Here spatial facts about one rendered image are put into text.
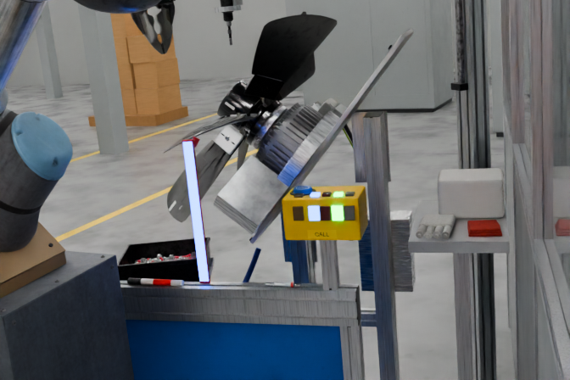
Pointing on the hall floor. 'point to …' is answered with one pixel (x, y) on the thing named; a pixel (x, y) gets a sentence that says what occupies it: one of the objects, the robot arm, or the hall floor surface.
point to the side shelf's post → (461, 279)
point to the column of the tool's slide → (477, 149)
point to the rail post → (352, 353)
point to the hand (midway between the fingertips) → (161, 47)
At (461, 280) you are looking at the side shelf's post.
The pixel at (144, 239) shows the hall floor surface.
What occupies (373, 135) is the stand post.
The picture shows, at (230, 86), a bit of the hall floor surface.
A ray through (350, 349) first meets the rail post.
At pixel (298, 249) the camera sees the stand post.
